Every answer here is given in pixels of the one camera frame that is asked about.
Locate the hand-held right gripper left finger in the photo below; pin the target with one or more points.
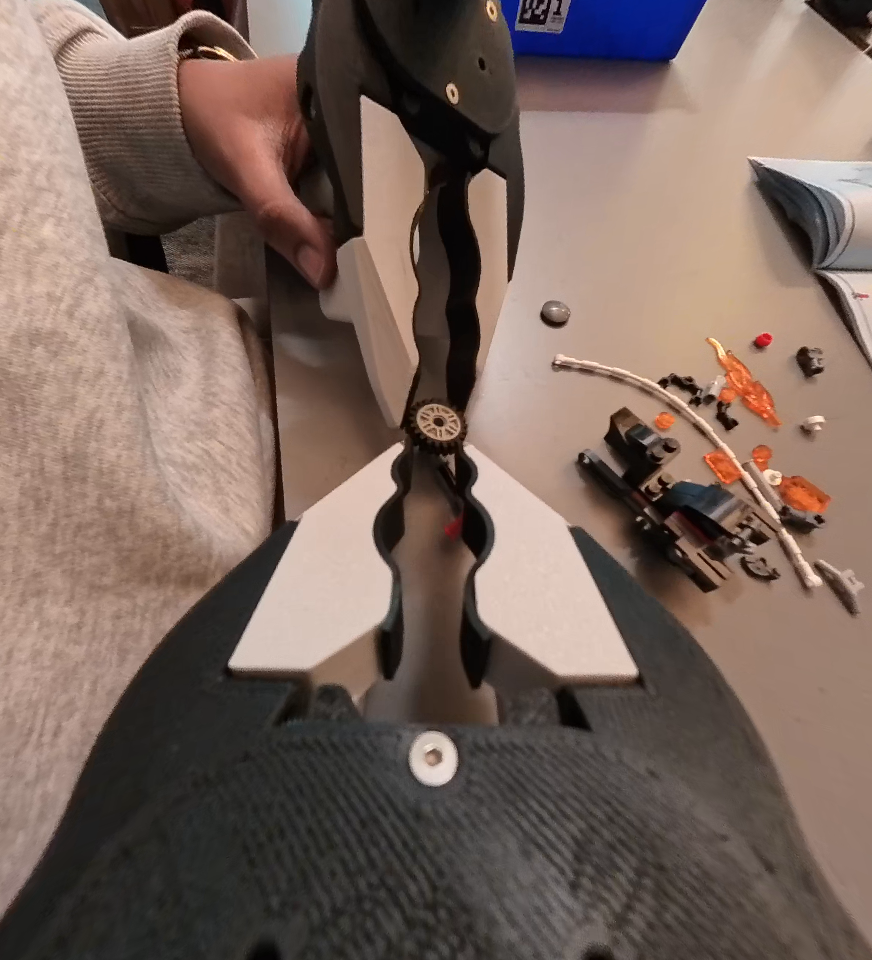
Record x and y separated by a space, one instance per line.
316 592

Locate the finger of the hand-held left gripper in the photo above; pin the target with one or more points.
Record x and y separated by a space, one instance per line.
492 285
383 300

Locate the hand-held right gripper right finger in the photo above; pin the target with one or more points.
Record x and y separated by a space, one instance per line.
556 600

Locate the lego axle with red connector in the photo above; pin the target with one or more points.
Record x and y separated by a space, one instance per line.
451 517

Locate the small grey lego wheel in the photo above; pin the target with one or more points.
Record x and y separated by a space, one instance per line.
436 426

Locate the person's left forearm grey sleeve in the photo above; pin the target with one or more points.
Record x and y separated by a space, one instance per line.
120 112

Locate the grey round lego dish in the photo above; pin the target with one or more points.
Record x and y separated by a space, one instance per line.
556 312

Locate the black lego motorcycle body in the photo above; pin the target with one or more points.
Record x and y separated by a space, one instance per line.
676 502

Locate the black curved lego piece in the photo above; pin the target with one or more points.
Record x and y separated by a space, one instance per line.
758 568

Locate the small orange round lego stud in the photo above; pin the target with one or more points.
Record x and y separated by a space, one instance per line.
665 421

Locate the black lego clip piece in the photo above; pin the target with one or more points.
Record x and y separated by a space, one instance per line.
680 381

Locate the orange transparent lego panel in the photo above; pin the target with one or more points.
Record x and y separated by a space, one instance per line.
725 466

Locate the light grey lego pin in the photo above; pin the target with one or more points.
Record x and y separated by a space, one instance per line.
712 389

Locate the orange round lego plate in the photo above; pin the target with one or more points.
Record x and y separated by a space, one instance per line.
761 454

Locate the orange transparent lego wedge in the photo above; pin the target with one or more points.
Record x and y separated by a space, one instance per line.
805 495

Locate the orange transparent lego flame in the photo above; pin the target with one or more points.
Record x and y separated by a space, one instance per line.
747 386

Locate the grey lego blade piece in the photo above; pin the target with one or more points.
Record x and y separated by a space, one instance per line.
841 585

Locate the small white round lego piece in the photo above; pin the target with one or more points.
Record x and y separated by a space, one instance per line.
813 424

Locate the lego instruction booklet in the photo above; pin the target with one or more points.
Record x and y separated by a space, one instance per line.
856 225

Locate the person's left hand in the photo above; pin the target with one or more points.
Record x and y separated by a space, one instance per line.
248 135

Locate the blue plastic bin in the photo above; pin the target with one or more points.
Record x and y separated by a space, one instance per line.
601 30

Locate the gold wrist watch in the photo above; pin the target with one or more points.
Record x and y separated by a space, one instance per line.
207 52

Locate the small black clip piece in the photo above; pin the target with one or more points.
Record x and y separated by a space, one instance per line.
810 361

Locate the dark laptop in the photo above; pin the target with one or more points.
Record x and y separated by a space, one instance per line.
863 22

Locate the black lego bracket piece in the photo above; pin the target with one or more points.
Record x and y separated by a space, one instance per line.
725 417

